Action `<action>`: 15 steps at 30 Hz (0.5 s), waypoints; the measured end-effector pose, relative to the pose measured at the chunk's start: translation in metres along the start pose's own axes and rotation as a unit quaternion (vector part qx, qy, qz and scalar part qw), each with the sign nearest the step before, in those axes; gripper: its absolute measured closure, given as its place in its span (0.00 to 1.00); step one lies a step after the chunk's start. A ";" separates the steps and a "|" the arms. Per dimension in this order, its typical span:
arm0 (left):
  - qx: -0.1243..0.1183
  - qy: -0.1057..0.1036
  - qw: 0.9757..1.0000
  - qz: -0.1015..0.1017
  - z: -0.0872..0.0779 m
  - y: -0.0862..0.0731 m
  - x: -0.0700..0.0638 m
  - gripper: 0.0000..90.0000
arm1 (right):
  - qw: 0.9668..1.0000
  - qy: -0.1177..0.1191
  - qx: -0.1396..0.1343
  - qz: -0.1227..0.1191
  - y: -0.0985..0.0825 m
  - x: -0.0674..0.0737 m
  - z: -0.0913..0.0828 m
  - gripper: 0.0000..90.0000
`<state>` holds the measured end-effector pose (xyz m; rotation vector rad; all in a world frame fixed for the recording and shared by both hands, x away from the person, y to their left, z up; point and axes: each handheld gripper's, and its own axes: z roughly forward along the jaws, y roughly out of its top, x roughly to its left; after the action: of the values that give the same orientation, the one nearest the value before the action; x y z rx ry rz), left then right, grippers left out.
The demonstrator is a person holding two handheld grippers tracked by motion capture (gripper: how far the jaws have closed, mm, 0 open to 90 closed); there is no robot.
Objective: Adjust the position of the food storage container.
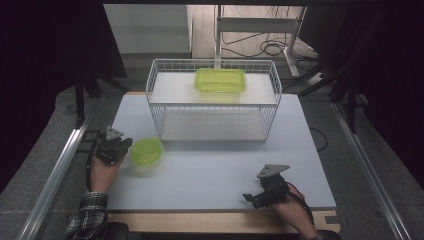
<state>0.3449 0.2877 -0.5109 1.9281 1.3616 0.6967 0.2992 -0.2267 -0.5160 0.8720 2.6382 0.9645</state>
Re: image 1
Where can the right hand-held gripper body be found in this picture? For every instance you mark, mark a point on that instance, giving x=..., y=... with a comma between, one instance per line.
x=275, y=186

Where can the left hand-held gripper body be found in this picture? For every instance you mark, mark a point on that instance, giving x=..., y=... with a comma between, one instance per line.
x=108, y=150

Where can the round green plastic container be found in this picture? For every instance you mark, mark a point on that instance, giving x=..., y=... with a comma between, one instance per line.
x=146, y=153

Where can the rectangular green plastic container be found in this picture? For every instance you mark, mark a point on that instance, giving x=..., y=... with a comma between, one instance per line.
x=220, y=81

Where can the person's left hand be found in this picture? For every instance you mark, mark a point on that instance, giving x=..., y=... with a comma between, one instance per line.
x=101, y=176

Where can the person's right hand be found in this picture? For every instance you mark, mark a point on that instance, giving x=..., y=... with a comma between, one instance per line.
x=293, y=213

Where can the black metal stand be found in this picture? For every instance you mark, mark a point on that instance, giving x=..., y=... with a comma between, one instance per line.
x=350, y=83
x=81, y=96

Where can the dark curtain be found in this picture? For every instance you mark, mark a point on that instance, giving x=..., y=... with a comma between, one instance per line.
x=40, y=73
x=400, y=83

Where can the aluminium frame rail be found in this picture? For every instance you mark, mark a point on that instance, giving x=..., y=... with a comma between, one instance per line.
x=53, y=173
x=370, y=170

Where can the white metal desk frame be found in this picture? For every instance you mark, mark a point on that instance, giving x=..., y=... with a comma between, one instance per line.
x=256, y=25

